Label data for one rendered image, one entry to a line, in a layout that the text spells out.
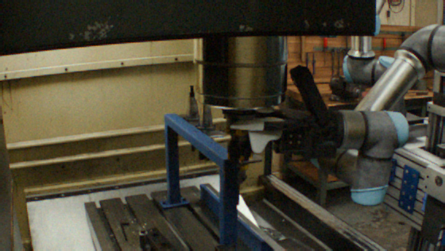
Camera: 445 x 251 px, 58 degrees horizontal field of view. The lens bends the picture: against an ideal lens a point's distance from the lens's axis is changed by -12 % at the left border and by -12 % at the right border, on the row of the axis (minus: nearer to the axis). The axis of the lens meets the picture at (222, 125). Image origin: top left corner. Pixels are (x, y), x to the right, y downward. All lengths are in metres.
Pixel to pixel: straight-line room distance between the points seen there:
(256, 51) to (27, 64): 1.14
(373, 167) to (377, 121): 0.09
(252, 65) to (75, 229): 1.19
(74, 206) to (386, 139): 1.28
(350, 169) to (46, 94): 1.18
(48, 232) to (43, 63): 0.63
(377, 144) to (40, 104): 1.25
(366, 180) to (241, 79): 0.35
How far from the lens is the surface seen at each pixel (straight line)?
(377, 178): 0.90
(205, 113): 1.34
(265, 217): 2.03
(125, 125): 1.80
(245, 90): 0.70
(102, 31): 0.57
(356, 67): 1.83
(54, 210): 1.80
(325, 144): 0.84
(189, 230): 1.43
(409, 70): 1.09
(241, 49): 0.69
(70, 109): 1.74
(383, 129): 0.87
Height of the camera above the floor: 1.60
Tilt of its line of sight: 16 degrees down
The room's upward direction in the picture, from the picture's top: straight up
